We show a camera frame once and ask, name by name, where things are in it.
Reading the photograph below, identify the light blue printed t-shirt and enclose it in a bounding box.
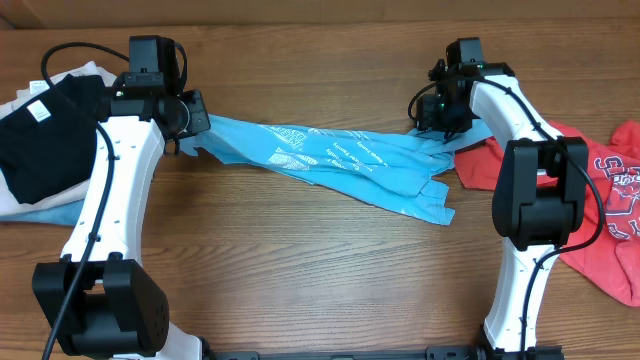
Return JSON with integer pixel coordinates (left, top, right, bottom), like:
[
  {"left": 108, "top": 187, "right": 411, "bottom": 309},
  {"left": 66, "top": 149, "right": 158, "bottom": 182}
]
[{"left": 180, "top": 115, "right": 491, "bottom": 225}]

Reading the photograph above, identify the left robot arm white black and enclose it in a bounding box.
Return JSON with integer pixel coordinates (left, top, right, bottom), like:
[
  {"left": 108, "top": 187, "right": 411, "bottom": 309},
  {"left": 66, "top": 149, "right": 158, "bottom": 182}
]
[{"left": 32, "top": 35, "right": 215, "bottom": 359}]

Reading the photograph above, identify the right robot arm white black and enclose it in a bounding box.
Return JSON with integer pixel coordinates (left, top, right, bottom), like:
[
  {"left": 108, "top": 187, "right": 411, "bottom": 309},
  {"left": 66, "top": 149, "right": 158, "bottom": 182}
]
[{"left": 408, "top": 37, "right": 596, "bottom": 360}]

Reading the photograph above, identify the folded black shirt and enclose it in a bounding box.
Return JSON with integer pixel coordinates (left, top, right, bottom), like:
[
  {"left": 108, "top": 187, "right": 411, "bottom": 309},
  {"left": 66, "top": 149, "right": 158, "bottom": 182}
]
[{"left": 1, "top": 75, "right": 105, "bottom": 204}]

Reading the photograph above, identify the folded light blue denim garment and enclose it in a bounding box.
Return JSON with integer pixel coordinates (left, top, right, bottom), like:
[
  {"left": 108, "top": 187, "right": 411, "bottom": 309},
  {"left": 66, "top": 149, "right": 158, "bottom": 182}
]
[{"left": 1, "top": 200, "right": 84, "bottom": 226}]

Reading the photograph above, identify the folded beige shirt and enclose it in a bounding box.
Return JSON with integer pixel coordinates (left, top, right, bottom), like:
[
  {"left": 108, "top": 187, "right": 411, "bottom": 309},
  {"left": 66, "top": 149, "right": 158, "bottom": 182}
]
[{"left": 1, "top": 61, "right": 116, "bottom": 216}]

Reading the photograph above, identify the cardboard back panel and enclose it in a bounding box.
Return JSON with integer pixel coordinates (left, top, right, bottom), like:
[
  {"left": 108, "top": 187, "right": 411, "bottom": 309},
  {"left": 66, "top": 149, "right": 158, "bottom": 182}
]
[{"left": 1, "top": 0, "right": 639, "bottom": 29}]

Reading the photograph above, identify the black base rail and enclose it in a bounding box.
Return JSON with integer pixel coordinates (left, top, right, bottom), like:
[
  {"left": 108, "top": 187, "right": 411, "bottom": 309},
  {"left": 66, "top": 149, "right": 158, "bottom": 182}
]
[{"left": 203, "top": 346, "right": 565, "bottom": 360}]

